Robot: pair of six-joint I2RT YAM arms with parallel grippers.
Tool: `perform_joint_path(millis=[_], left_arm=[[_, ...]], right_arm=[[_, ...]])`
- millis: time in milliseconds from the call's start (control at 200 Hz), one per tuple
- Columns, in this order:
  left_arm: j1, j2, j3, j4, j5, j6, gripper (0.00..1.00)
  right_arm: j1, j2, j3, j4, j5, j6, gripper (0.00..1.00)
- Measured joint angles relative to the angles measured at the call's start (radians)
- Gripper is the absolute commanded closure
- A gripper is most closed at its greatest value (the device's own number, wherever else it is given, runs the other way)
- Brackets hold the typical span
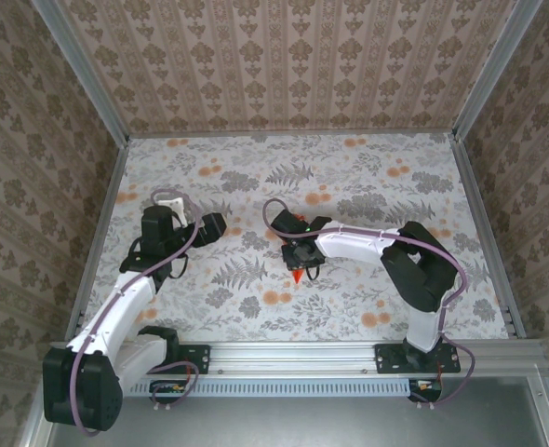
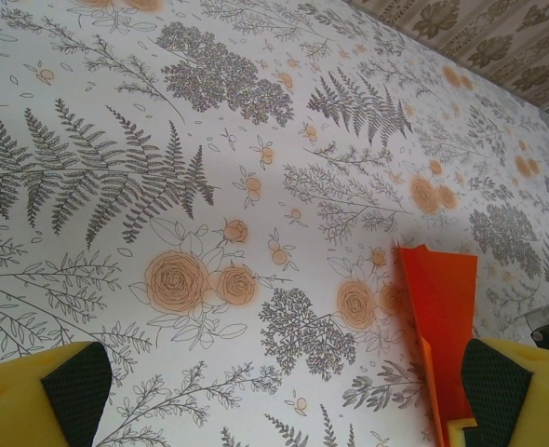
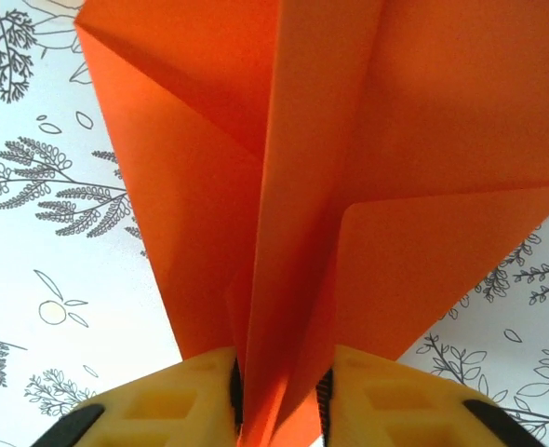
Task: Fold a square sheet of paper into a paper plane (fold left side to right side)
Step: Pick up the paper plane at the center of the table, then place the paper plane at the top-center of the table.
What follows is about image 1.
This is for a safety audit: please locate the orange paper sheet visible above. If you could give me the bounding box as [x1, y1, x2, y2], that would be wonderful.
[290, 213, 306, 286]

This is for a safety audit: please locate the small connector board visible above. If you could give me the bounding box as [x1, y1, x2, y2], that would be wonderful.
[407, 377, 444, 404]
[149, 379, 186, 405]

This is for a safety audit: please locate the grey metal panel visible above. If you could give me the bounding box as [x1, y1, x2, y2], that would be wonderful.
[46, 395, 543, 447]

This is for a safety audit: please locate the aluminium table edge rail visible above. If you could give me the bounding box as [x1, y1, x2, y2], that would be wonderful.
[64, 137, 131, 344]
[450, 134, 527, 341]
[126, 131, 457, 140]

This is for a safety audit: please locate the aluminium extrusion mounting rail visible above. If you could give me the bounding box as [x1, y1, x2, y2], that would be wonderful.
[45, 338, 549, 373]

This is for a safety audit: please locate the grey slotted cable duct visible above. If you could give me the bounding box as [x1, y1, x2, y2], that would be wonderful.
[127, 377, 414, 399]

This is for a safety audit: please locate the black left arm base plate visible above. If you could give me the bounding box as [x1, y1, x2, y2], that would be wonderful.
[174, 343, 211, 375]

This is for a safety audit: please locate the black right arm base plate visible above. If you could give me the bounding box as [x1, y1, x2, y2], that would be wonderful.
[375, 343, 462, 375]

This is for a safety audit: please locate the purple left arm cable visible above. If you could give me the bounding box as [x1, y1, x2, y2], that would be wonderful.
[68, 188, 205, 437]

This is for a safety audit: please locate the aluminium frame post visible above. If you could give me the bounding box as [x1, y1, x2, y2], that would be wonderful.
[30, 0, 131, 143]
[451, 0, 543, 141]

